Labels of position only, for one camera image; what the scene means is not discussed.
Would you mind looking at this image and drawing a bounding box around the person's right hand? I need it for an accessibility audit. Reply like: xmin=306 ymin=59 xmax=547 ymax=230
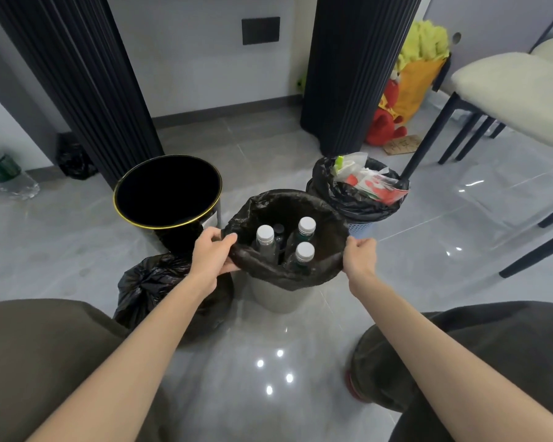
xmin=342 ymin=235 xmax=378 ymax=298

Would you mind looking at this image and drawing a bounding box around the person's left hand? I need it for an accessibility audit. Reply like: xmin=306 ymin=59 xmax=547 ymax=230
xmin=186 ymin=227 xmax=238 ymax=298

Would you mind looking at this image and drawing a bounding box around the blue mesh plastic bin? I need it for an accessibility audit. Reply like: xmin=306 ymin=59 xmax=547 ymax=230
xmin=348 ymin=220 xmax=377 ymax=240

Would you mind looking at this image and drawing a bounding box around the black bin with gold rim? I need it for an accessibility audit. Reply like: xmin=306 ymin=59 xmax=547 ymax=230
xmin=112 ymin=154 xmax=224 ymax=256

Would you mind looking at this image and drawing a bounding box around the black garbage bag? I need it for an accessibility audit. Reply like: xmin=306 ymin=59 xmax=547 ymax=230
xmin=306 ymin=155 xmax=411 ymax=225
xmin=223 ymin=188 xmax=351 ymax=292
xmin=112 ymin=252 xmax=235 ymax=346

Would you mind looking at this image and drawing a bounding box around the beige plastic bin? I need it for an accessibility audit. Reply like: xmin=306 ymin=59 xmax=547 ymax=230
xmin=246 ymin=266 xmax=316 ymax=314

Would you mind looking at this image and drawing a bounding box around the person's right forearm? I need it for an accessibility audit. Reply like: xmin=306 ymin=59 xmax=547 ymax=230
xmin=350 ymin=276 xmax=553 ymax=442

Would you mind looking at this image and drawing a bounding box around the person's left forearm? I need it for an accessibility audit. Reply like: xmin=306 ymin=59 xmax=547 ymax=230
xmin=27 ymin=271 xmax=213 ymax=442

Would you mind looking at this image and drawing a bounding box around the person's right pink shoe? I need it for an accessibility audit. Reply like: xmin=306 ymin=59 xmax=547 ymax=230
xmin=344 ymin=368 xmax=374 ymax=403

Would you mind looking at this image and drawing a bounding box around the person's left leg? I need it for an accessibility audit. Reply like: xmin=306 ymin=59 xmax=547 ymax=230
xmin=0 ymin=298 xmax=167 ymax=442

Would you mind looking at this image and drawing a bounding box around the white capped clear bottle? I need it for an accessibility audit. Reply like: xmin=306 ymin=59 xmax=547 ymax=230
xmin=256 ymin=225 xmax=280 ymax=265
xmin=285 ymin=241 xmax=316 ymax=272
xmin=289 ymin=216 xmax=317 ymax=252

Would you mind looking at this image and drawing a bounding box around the red white snack wrapper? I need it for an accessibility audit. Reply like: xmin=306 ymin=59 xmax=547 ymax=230
xmin=345 ymin=168 xmax=410 ymax=206

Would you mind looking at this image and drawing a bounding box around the white green plastic packaging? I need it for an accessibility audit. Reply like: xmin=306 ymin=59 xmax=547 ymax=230
xmin=331 ymin=152 xmax=369 ymax=176

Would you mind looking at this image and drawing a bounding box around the red plush toy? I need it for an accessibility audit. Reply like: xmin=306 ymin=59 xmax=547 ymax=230
xmin=365 ymin=77 xmax=409 ymax=147

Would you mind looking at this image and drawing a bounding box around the small crumpled black bag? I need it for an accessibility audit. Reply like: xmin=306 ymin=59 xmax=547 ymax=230
xmin=56 ymin=131 xmax=98 ymax=181

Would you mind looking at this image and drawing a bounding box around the yellow plush toy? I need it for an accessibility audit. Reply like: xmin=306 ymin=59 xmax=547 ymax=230
xmin=391 ymin=20 xmax=452 ymax=125

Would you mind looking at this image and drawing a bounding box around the large clear water bottle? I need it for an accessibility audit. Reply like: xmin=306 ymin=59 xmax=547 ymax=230
xmin=0 ymin=148 xmax=41 ymax=201

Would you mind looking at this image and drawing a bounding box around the black wall outlet panel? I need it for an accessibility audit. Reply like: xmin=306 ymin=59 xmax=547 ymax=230
xmin=241 ymin=16 xmax=281 ymax=46

